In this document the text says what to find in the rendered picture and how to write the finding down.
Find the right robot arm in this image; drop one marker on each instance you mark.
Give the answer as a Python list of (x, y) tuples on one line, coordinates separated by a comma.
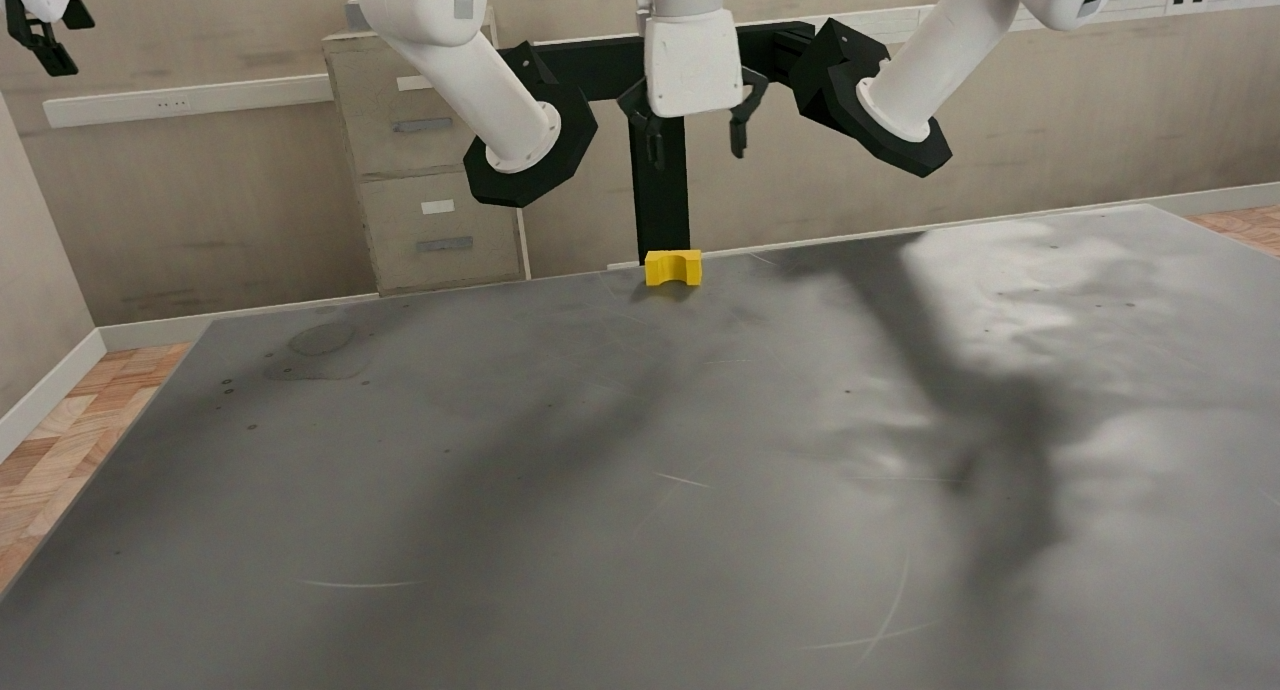
[(472, 78)]

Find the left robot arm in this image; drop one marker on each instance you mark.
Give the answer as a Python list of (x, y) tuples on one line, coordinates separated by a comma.
[(947, 46)]

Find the yellow arch block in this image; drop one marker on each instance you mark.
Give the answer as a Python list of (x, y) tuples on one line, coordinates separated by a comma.
[(682, 265)]

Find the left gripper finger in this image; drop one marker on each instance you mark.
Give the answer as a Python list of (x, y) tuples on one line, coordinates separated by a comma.
[(647, 125), (741, 112)]

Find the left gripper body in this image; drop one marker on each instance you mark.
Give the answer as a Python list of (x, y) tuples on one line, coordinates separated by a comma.
[(695, 65)]

